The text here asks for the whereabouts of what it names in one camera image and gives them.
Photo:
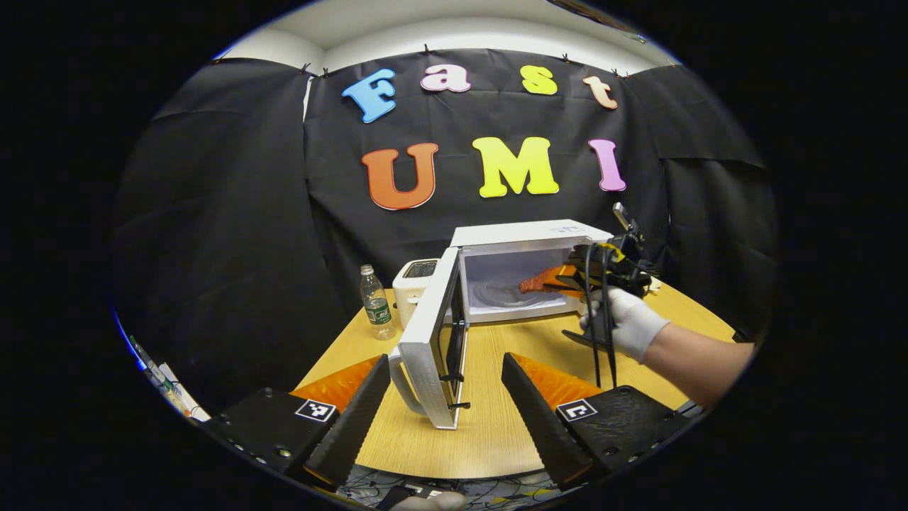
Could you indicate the white microwave oven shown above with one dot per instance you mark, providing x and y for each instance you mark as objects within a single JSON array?
[{"x": 511, "y": 234}]

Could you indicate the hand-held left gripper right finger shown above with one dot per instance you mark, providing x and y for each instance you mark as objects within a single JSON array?
[{"x": 543, "y": 426}]

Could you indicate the clear plastic water bottle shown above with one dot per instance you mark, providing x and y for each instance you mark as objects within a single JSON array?
[{"x": 377, "y": 309}]

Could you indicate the white toaster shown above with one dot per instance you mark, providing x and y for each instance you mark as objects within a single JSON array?
[{"x": 408, "y": 291}]

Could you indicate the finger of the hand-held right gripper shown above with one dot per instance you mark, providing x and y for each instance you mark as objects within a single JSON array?
[
  {"x": 578, "y": 271},
  {"x": 578, "y": 286}
]

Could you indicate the red meat slice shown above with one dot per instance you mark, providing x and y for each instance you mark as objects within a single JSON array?
[{"x": 532, "y": 284}]

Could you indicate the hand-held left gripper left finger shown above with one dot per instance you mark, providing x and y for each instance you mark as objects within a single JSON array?
[{"x": 351, "y": 426}]

